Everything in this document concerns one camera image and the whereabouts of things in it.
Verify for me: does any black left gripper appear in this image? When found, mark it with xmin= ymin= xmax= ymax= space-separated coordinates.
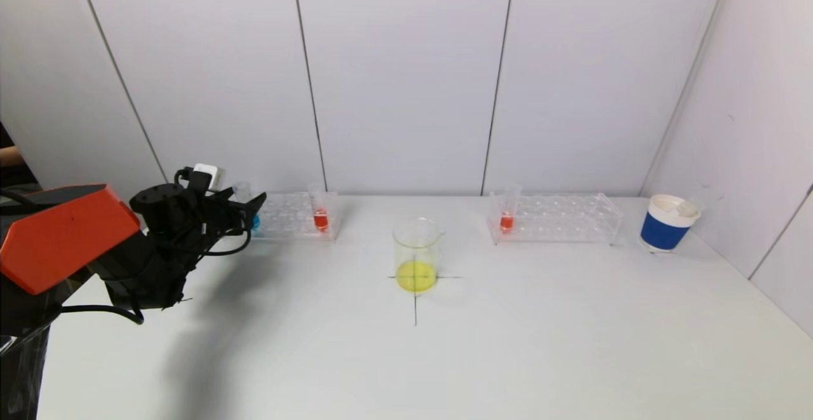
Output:
xmin=203 ymin=186 xmax=267 ymax=236

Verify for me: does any test tube with blue liquid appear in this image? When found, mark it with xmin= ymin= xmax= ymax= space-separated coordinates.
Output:
xmin=231 ymin=182 xmax=262 ymax=231

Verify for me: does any test tube with yellow pigment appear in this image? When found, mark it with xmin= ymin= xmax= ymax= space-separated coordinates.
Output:
xmin=673 ymin=196 xmax=707 ymax=219

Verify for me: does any clear acrylic test tube rack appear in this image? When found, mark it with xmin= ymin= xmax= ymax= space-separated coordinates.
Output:
xmin=251 ymin=191 xmax=342 ymax=243
xmin=486 ymin=193 xmax=622 ymax=247

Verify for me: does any test tube with red liquid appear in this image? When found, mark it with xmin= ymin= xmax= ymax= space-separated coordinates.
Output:
xmin=498 ymin=184 xmax=522 ymax=235
xmin=311 ymin=185 xmax=332 ymax=234

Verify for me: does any clear glass beaker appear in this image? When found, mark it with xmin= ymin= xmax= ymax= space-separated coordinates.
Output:
xmin=392 ymin=217 xmax=444 ymax=294

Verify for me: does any blue white paper cup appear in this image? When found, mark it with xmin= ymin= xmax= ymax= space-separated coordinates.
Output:
xmin=638 ymin=194 xmax=701 ymax=255

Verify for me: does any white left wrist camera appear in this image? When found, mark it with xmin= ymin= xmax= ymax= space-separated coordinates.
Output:
xmin=192 ymin=163 xmax=227 ymax=192

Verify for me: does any black looped camera cable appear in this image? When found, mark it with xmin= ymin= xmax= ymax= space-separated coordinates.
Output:
xmin=175 ymin=166 xmax=253 ymax=257

